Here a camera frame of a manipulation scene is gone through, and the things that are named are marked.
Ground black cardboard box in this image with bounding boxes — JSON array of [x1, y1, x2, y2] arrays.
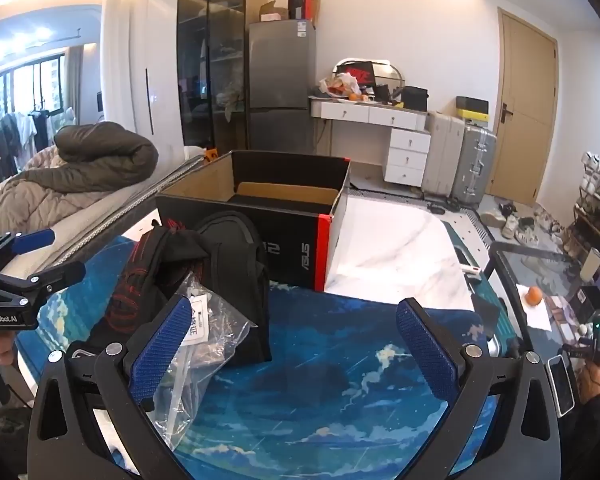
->
[[155, 150, 352, 292]]

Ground red and black bag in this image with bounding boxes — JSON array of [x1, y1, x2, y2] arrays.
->
[[336, 61, 375, 86]]

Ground blue sky printed mat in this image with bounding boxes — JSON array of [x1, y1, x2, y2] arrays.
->
[[17, 232, 501, 480]]

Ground grey refrigerator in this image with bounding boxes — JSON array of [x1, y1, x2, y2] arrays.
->
[[247, 20, 317, 156]]

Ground black drawstring bag red print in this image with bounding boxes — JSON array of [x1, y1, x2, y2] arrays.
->
[[67, 220, 273, 367]]

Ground small open cardboard box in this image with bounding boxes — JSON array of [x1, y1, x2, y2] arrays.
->
[[259, 1, 288, 22]]

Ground black handheld camera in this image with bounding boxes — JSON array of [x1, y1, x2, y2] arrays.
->
[[562, 312, 600, 366]]

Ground black box on desk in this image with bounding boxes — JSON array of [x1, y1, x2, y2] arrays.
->
[[402, 86, 428, 110]]

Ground beige suitcase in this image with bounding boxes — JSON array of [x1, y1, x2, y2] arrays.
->
[[422, 111, 466, 196]]

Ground white dresser desk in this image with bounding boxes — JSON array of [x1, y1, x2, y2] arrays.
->
[[309, 97, 431, 187]]

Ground clear plastic bag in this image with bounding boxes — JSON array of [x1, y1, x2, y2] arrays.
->
[[147, 272, 253, 453]]

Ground hanging clothes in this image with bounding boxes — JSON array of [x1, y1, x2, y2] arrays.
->
[[0, 107, 51, 181]]

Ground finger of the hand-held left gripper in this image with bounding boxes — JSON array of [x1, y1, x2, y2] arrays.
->
[[0, 261, 87, 305], [0, 228, 56, 262]]

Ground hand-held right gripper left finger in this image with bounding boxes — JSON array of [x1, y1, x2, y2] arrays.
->
[[27, 294, 193, 480]]

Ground smartphone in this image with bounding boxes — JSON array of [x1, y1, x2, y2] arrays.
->
[[545, 354, 576, 417]]

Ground person's left hand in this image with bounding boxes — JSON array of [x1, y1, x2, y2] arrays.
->
[[0, 334, 20, 368]]

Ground pile of shoes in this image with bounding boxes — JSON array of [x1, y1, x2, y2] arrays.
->
[[480, 200, 566, 247]]

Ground white napkin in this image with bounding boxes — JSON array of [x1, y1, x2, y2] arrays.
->
[[517, 284, 552, 331]]

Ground plastic bag of food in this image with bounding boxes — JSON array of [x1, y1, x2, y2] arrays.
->
[[320, 72, 362, 98]]

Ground tan wooden door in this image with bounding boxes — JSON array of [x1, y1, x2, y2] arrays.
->
[[485, 7, 559, 206]]

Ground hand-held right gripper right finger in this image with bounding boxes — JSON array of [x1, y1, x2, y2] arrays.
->
[[396, 298, 563, 480]]

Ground silver suitcase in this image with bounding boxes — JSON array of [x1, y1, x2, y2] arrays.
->
[[452, 122, 497, 206]]

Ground black and yellow box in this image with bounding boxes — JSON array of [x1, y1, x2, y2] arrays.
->
[[455, 96, 490, 123]]

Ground olive quilted duvet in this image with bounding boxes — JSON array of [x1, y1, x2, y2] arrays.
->
[[54, 121, 160, 193]]

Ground beige puffer blanket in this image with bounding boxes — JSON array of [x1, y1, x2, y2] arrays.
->
[[0, 147, 156, 251]]

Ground black glass cabinet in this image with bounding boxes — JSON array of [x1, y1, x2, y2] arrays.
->
[[176, 0, 268, 151]]

